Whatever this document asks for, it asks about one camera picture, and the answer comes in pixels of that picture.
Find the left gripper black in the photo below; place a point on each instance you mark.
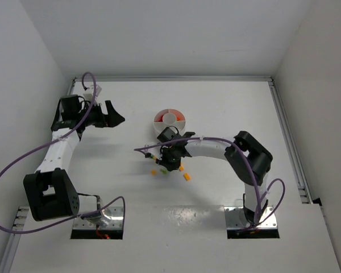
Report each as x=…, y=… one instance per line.
x=103, y=114

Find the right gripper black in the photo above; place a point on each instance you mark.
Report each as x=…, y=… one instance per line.
x=167, y=162

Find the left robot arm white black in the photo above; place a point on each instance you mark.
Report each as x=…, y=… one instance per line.
x=49, y=190

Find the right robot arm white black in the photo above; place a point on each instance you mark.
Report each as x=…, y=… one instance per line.
x=250, y=160

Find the yellow orange lego group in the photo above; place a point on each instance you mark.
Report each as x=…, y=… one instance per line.
x=186, y=176

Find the white round divided container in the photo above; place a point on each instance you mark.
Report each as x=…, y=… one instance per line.
x=166, y=118

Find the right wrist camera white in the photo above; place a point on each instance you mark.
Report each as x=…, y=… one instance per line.
x=154, y=151

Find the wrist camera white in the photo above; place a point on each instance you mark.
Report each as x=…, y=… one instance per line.
x=88, y=93
x=154, y=151

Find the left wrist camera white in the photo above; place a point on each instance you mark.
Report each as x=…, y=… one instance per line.
x=88, y=93

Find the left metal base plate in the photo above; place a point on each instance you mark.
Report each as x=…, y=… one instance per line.
x=110, y=218

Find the metal base plate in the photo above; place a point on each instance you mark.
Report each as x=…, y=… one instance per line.
x=236, y=219
x=110, y=218

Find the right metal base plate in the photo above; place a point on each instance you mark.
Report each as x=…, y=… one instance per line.
x=236, y=219

